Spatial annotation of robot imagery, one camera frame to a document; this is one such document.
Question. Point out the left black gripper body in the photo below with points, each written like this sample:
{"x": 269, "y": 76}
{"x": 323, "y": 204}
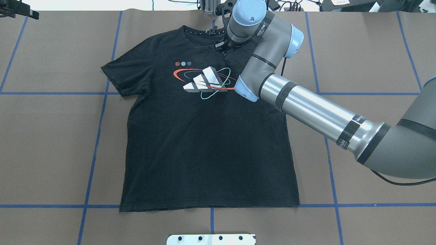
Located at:
{"x": 22, "y": 9}

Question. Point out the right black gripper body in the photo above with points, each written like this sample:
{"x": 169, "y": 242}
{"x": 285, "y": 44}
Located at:
{"x": 225, "y": 48}

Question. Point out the black graphic t-shirt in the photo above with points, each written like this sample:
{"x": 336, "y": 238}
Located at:
{"x": 192, "y": 142}

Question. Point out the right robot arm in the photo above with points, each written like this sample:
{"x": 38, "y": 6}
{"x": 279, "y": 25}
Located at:
{"x": 406, "y": 150}

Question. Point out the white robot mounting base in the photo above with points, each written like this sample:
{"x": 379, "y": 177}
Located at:
{"x": 211, "y": 239}

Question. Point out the aluminium frame post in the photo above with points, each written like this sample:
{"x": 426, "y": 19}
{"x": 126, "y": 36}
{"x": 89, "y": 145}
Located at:
{"x": 211, "y": 7}

